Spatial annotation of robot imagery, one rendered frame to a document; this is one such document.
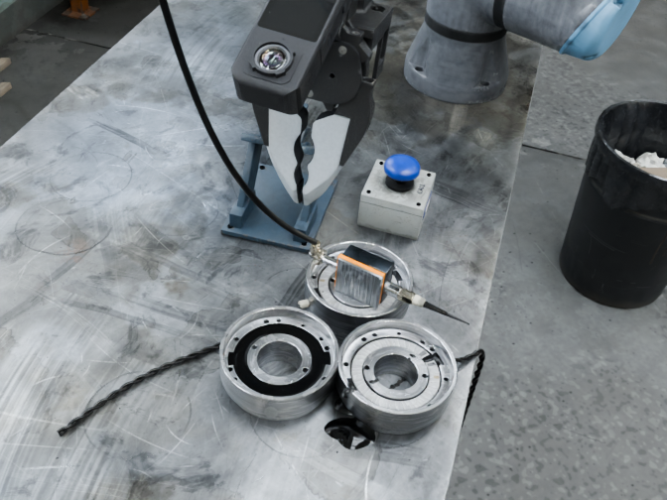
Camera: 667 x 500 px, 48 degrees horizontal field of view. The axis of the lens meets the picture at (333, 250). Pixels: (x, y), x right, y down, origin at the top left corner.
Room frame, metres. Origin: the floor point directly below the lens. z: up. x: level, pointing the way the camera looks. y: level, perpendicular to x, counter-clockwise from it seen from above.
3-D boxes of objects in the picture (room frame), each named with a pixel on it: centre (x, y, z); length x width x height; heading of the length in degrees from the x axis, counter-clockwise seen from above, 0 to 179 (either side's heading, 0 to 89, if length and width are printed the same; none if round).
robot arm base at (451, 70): (0.99, -0.15, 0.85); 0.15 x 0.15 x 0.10
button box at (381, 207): (0.67, -0.07, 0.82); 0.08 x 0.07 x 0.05; 167
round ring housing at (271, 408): (0.42, 0.04, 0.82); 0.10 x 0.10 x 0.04
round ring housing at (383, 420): (0.42, -0.07, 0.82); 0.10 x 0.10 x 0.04
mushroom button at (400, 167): (0.67, -0.07, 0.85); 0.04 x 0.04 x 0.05
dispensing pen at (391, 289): (0.50, -0.06, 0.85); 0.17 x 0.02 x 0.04; 65
